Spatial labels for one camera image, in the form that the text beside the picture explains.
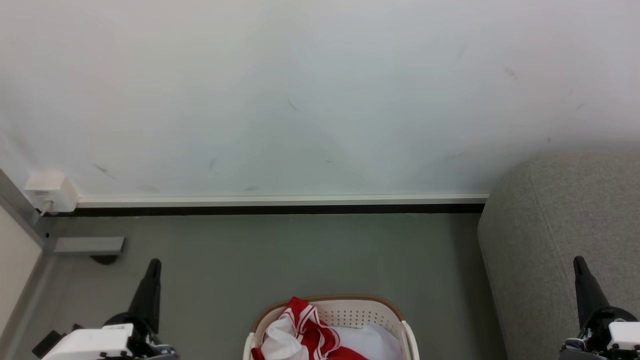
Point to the grey metal foot bar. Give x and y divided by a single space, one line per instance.
90 245

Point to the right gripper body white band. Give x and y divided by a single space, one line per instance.
617 335

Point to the white laundry basket brown rim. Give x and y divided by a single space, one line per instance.
350 314

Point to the plain white garment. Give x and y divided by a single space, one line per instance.
372 342

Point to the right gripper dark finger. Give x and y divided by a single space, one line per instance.
587 295

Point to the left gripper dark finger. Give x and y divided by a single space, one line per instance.
147 297

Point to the white and black baseboard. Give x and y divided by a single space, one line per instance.
280 201

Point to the grey fabric sofa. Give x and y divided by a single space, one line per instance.
540 225

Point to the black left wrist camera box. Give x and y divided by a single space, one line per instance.
47 344

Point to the black caster wheel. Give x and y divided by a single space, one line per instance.
105 259

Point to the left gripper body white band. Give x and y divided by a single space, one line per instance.
95 342

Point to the grey framed partition panel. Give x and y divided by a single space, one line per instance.
15 265

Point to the white wall outlet box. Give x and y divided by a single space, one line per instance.
50 192

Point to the red and white garment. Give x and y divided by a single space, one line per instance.
312 335

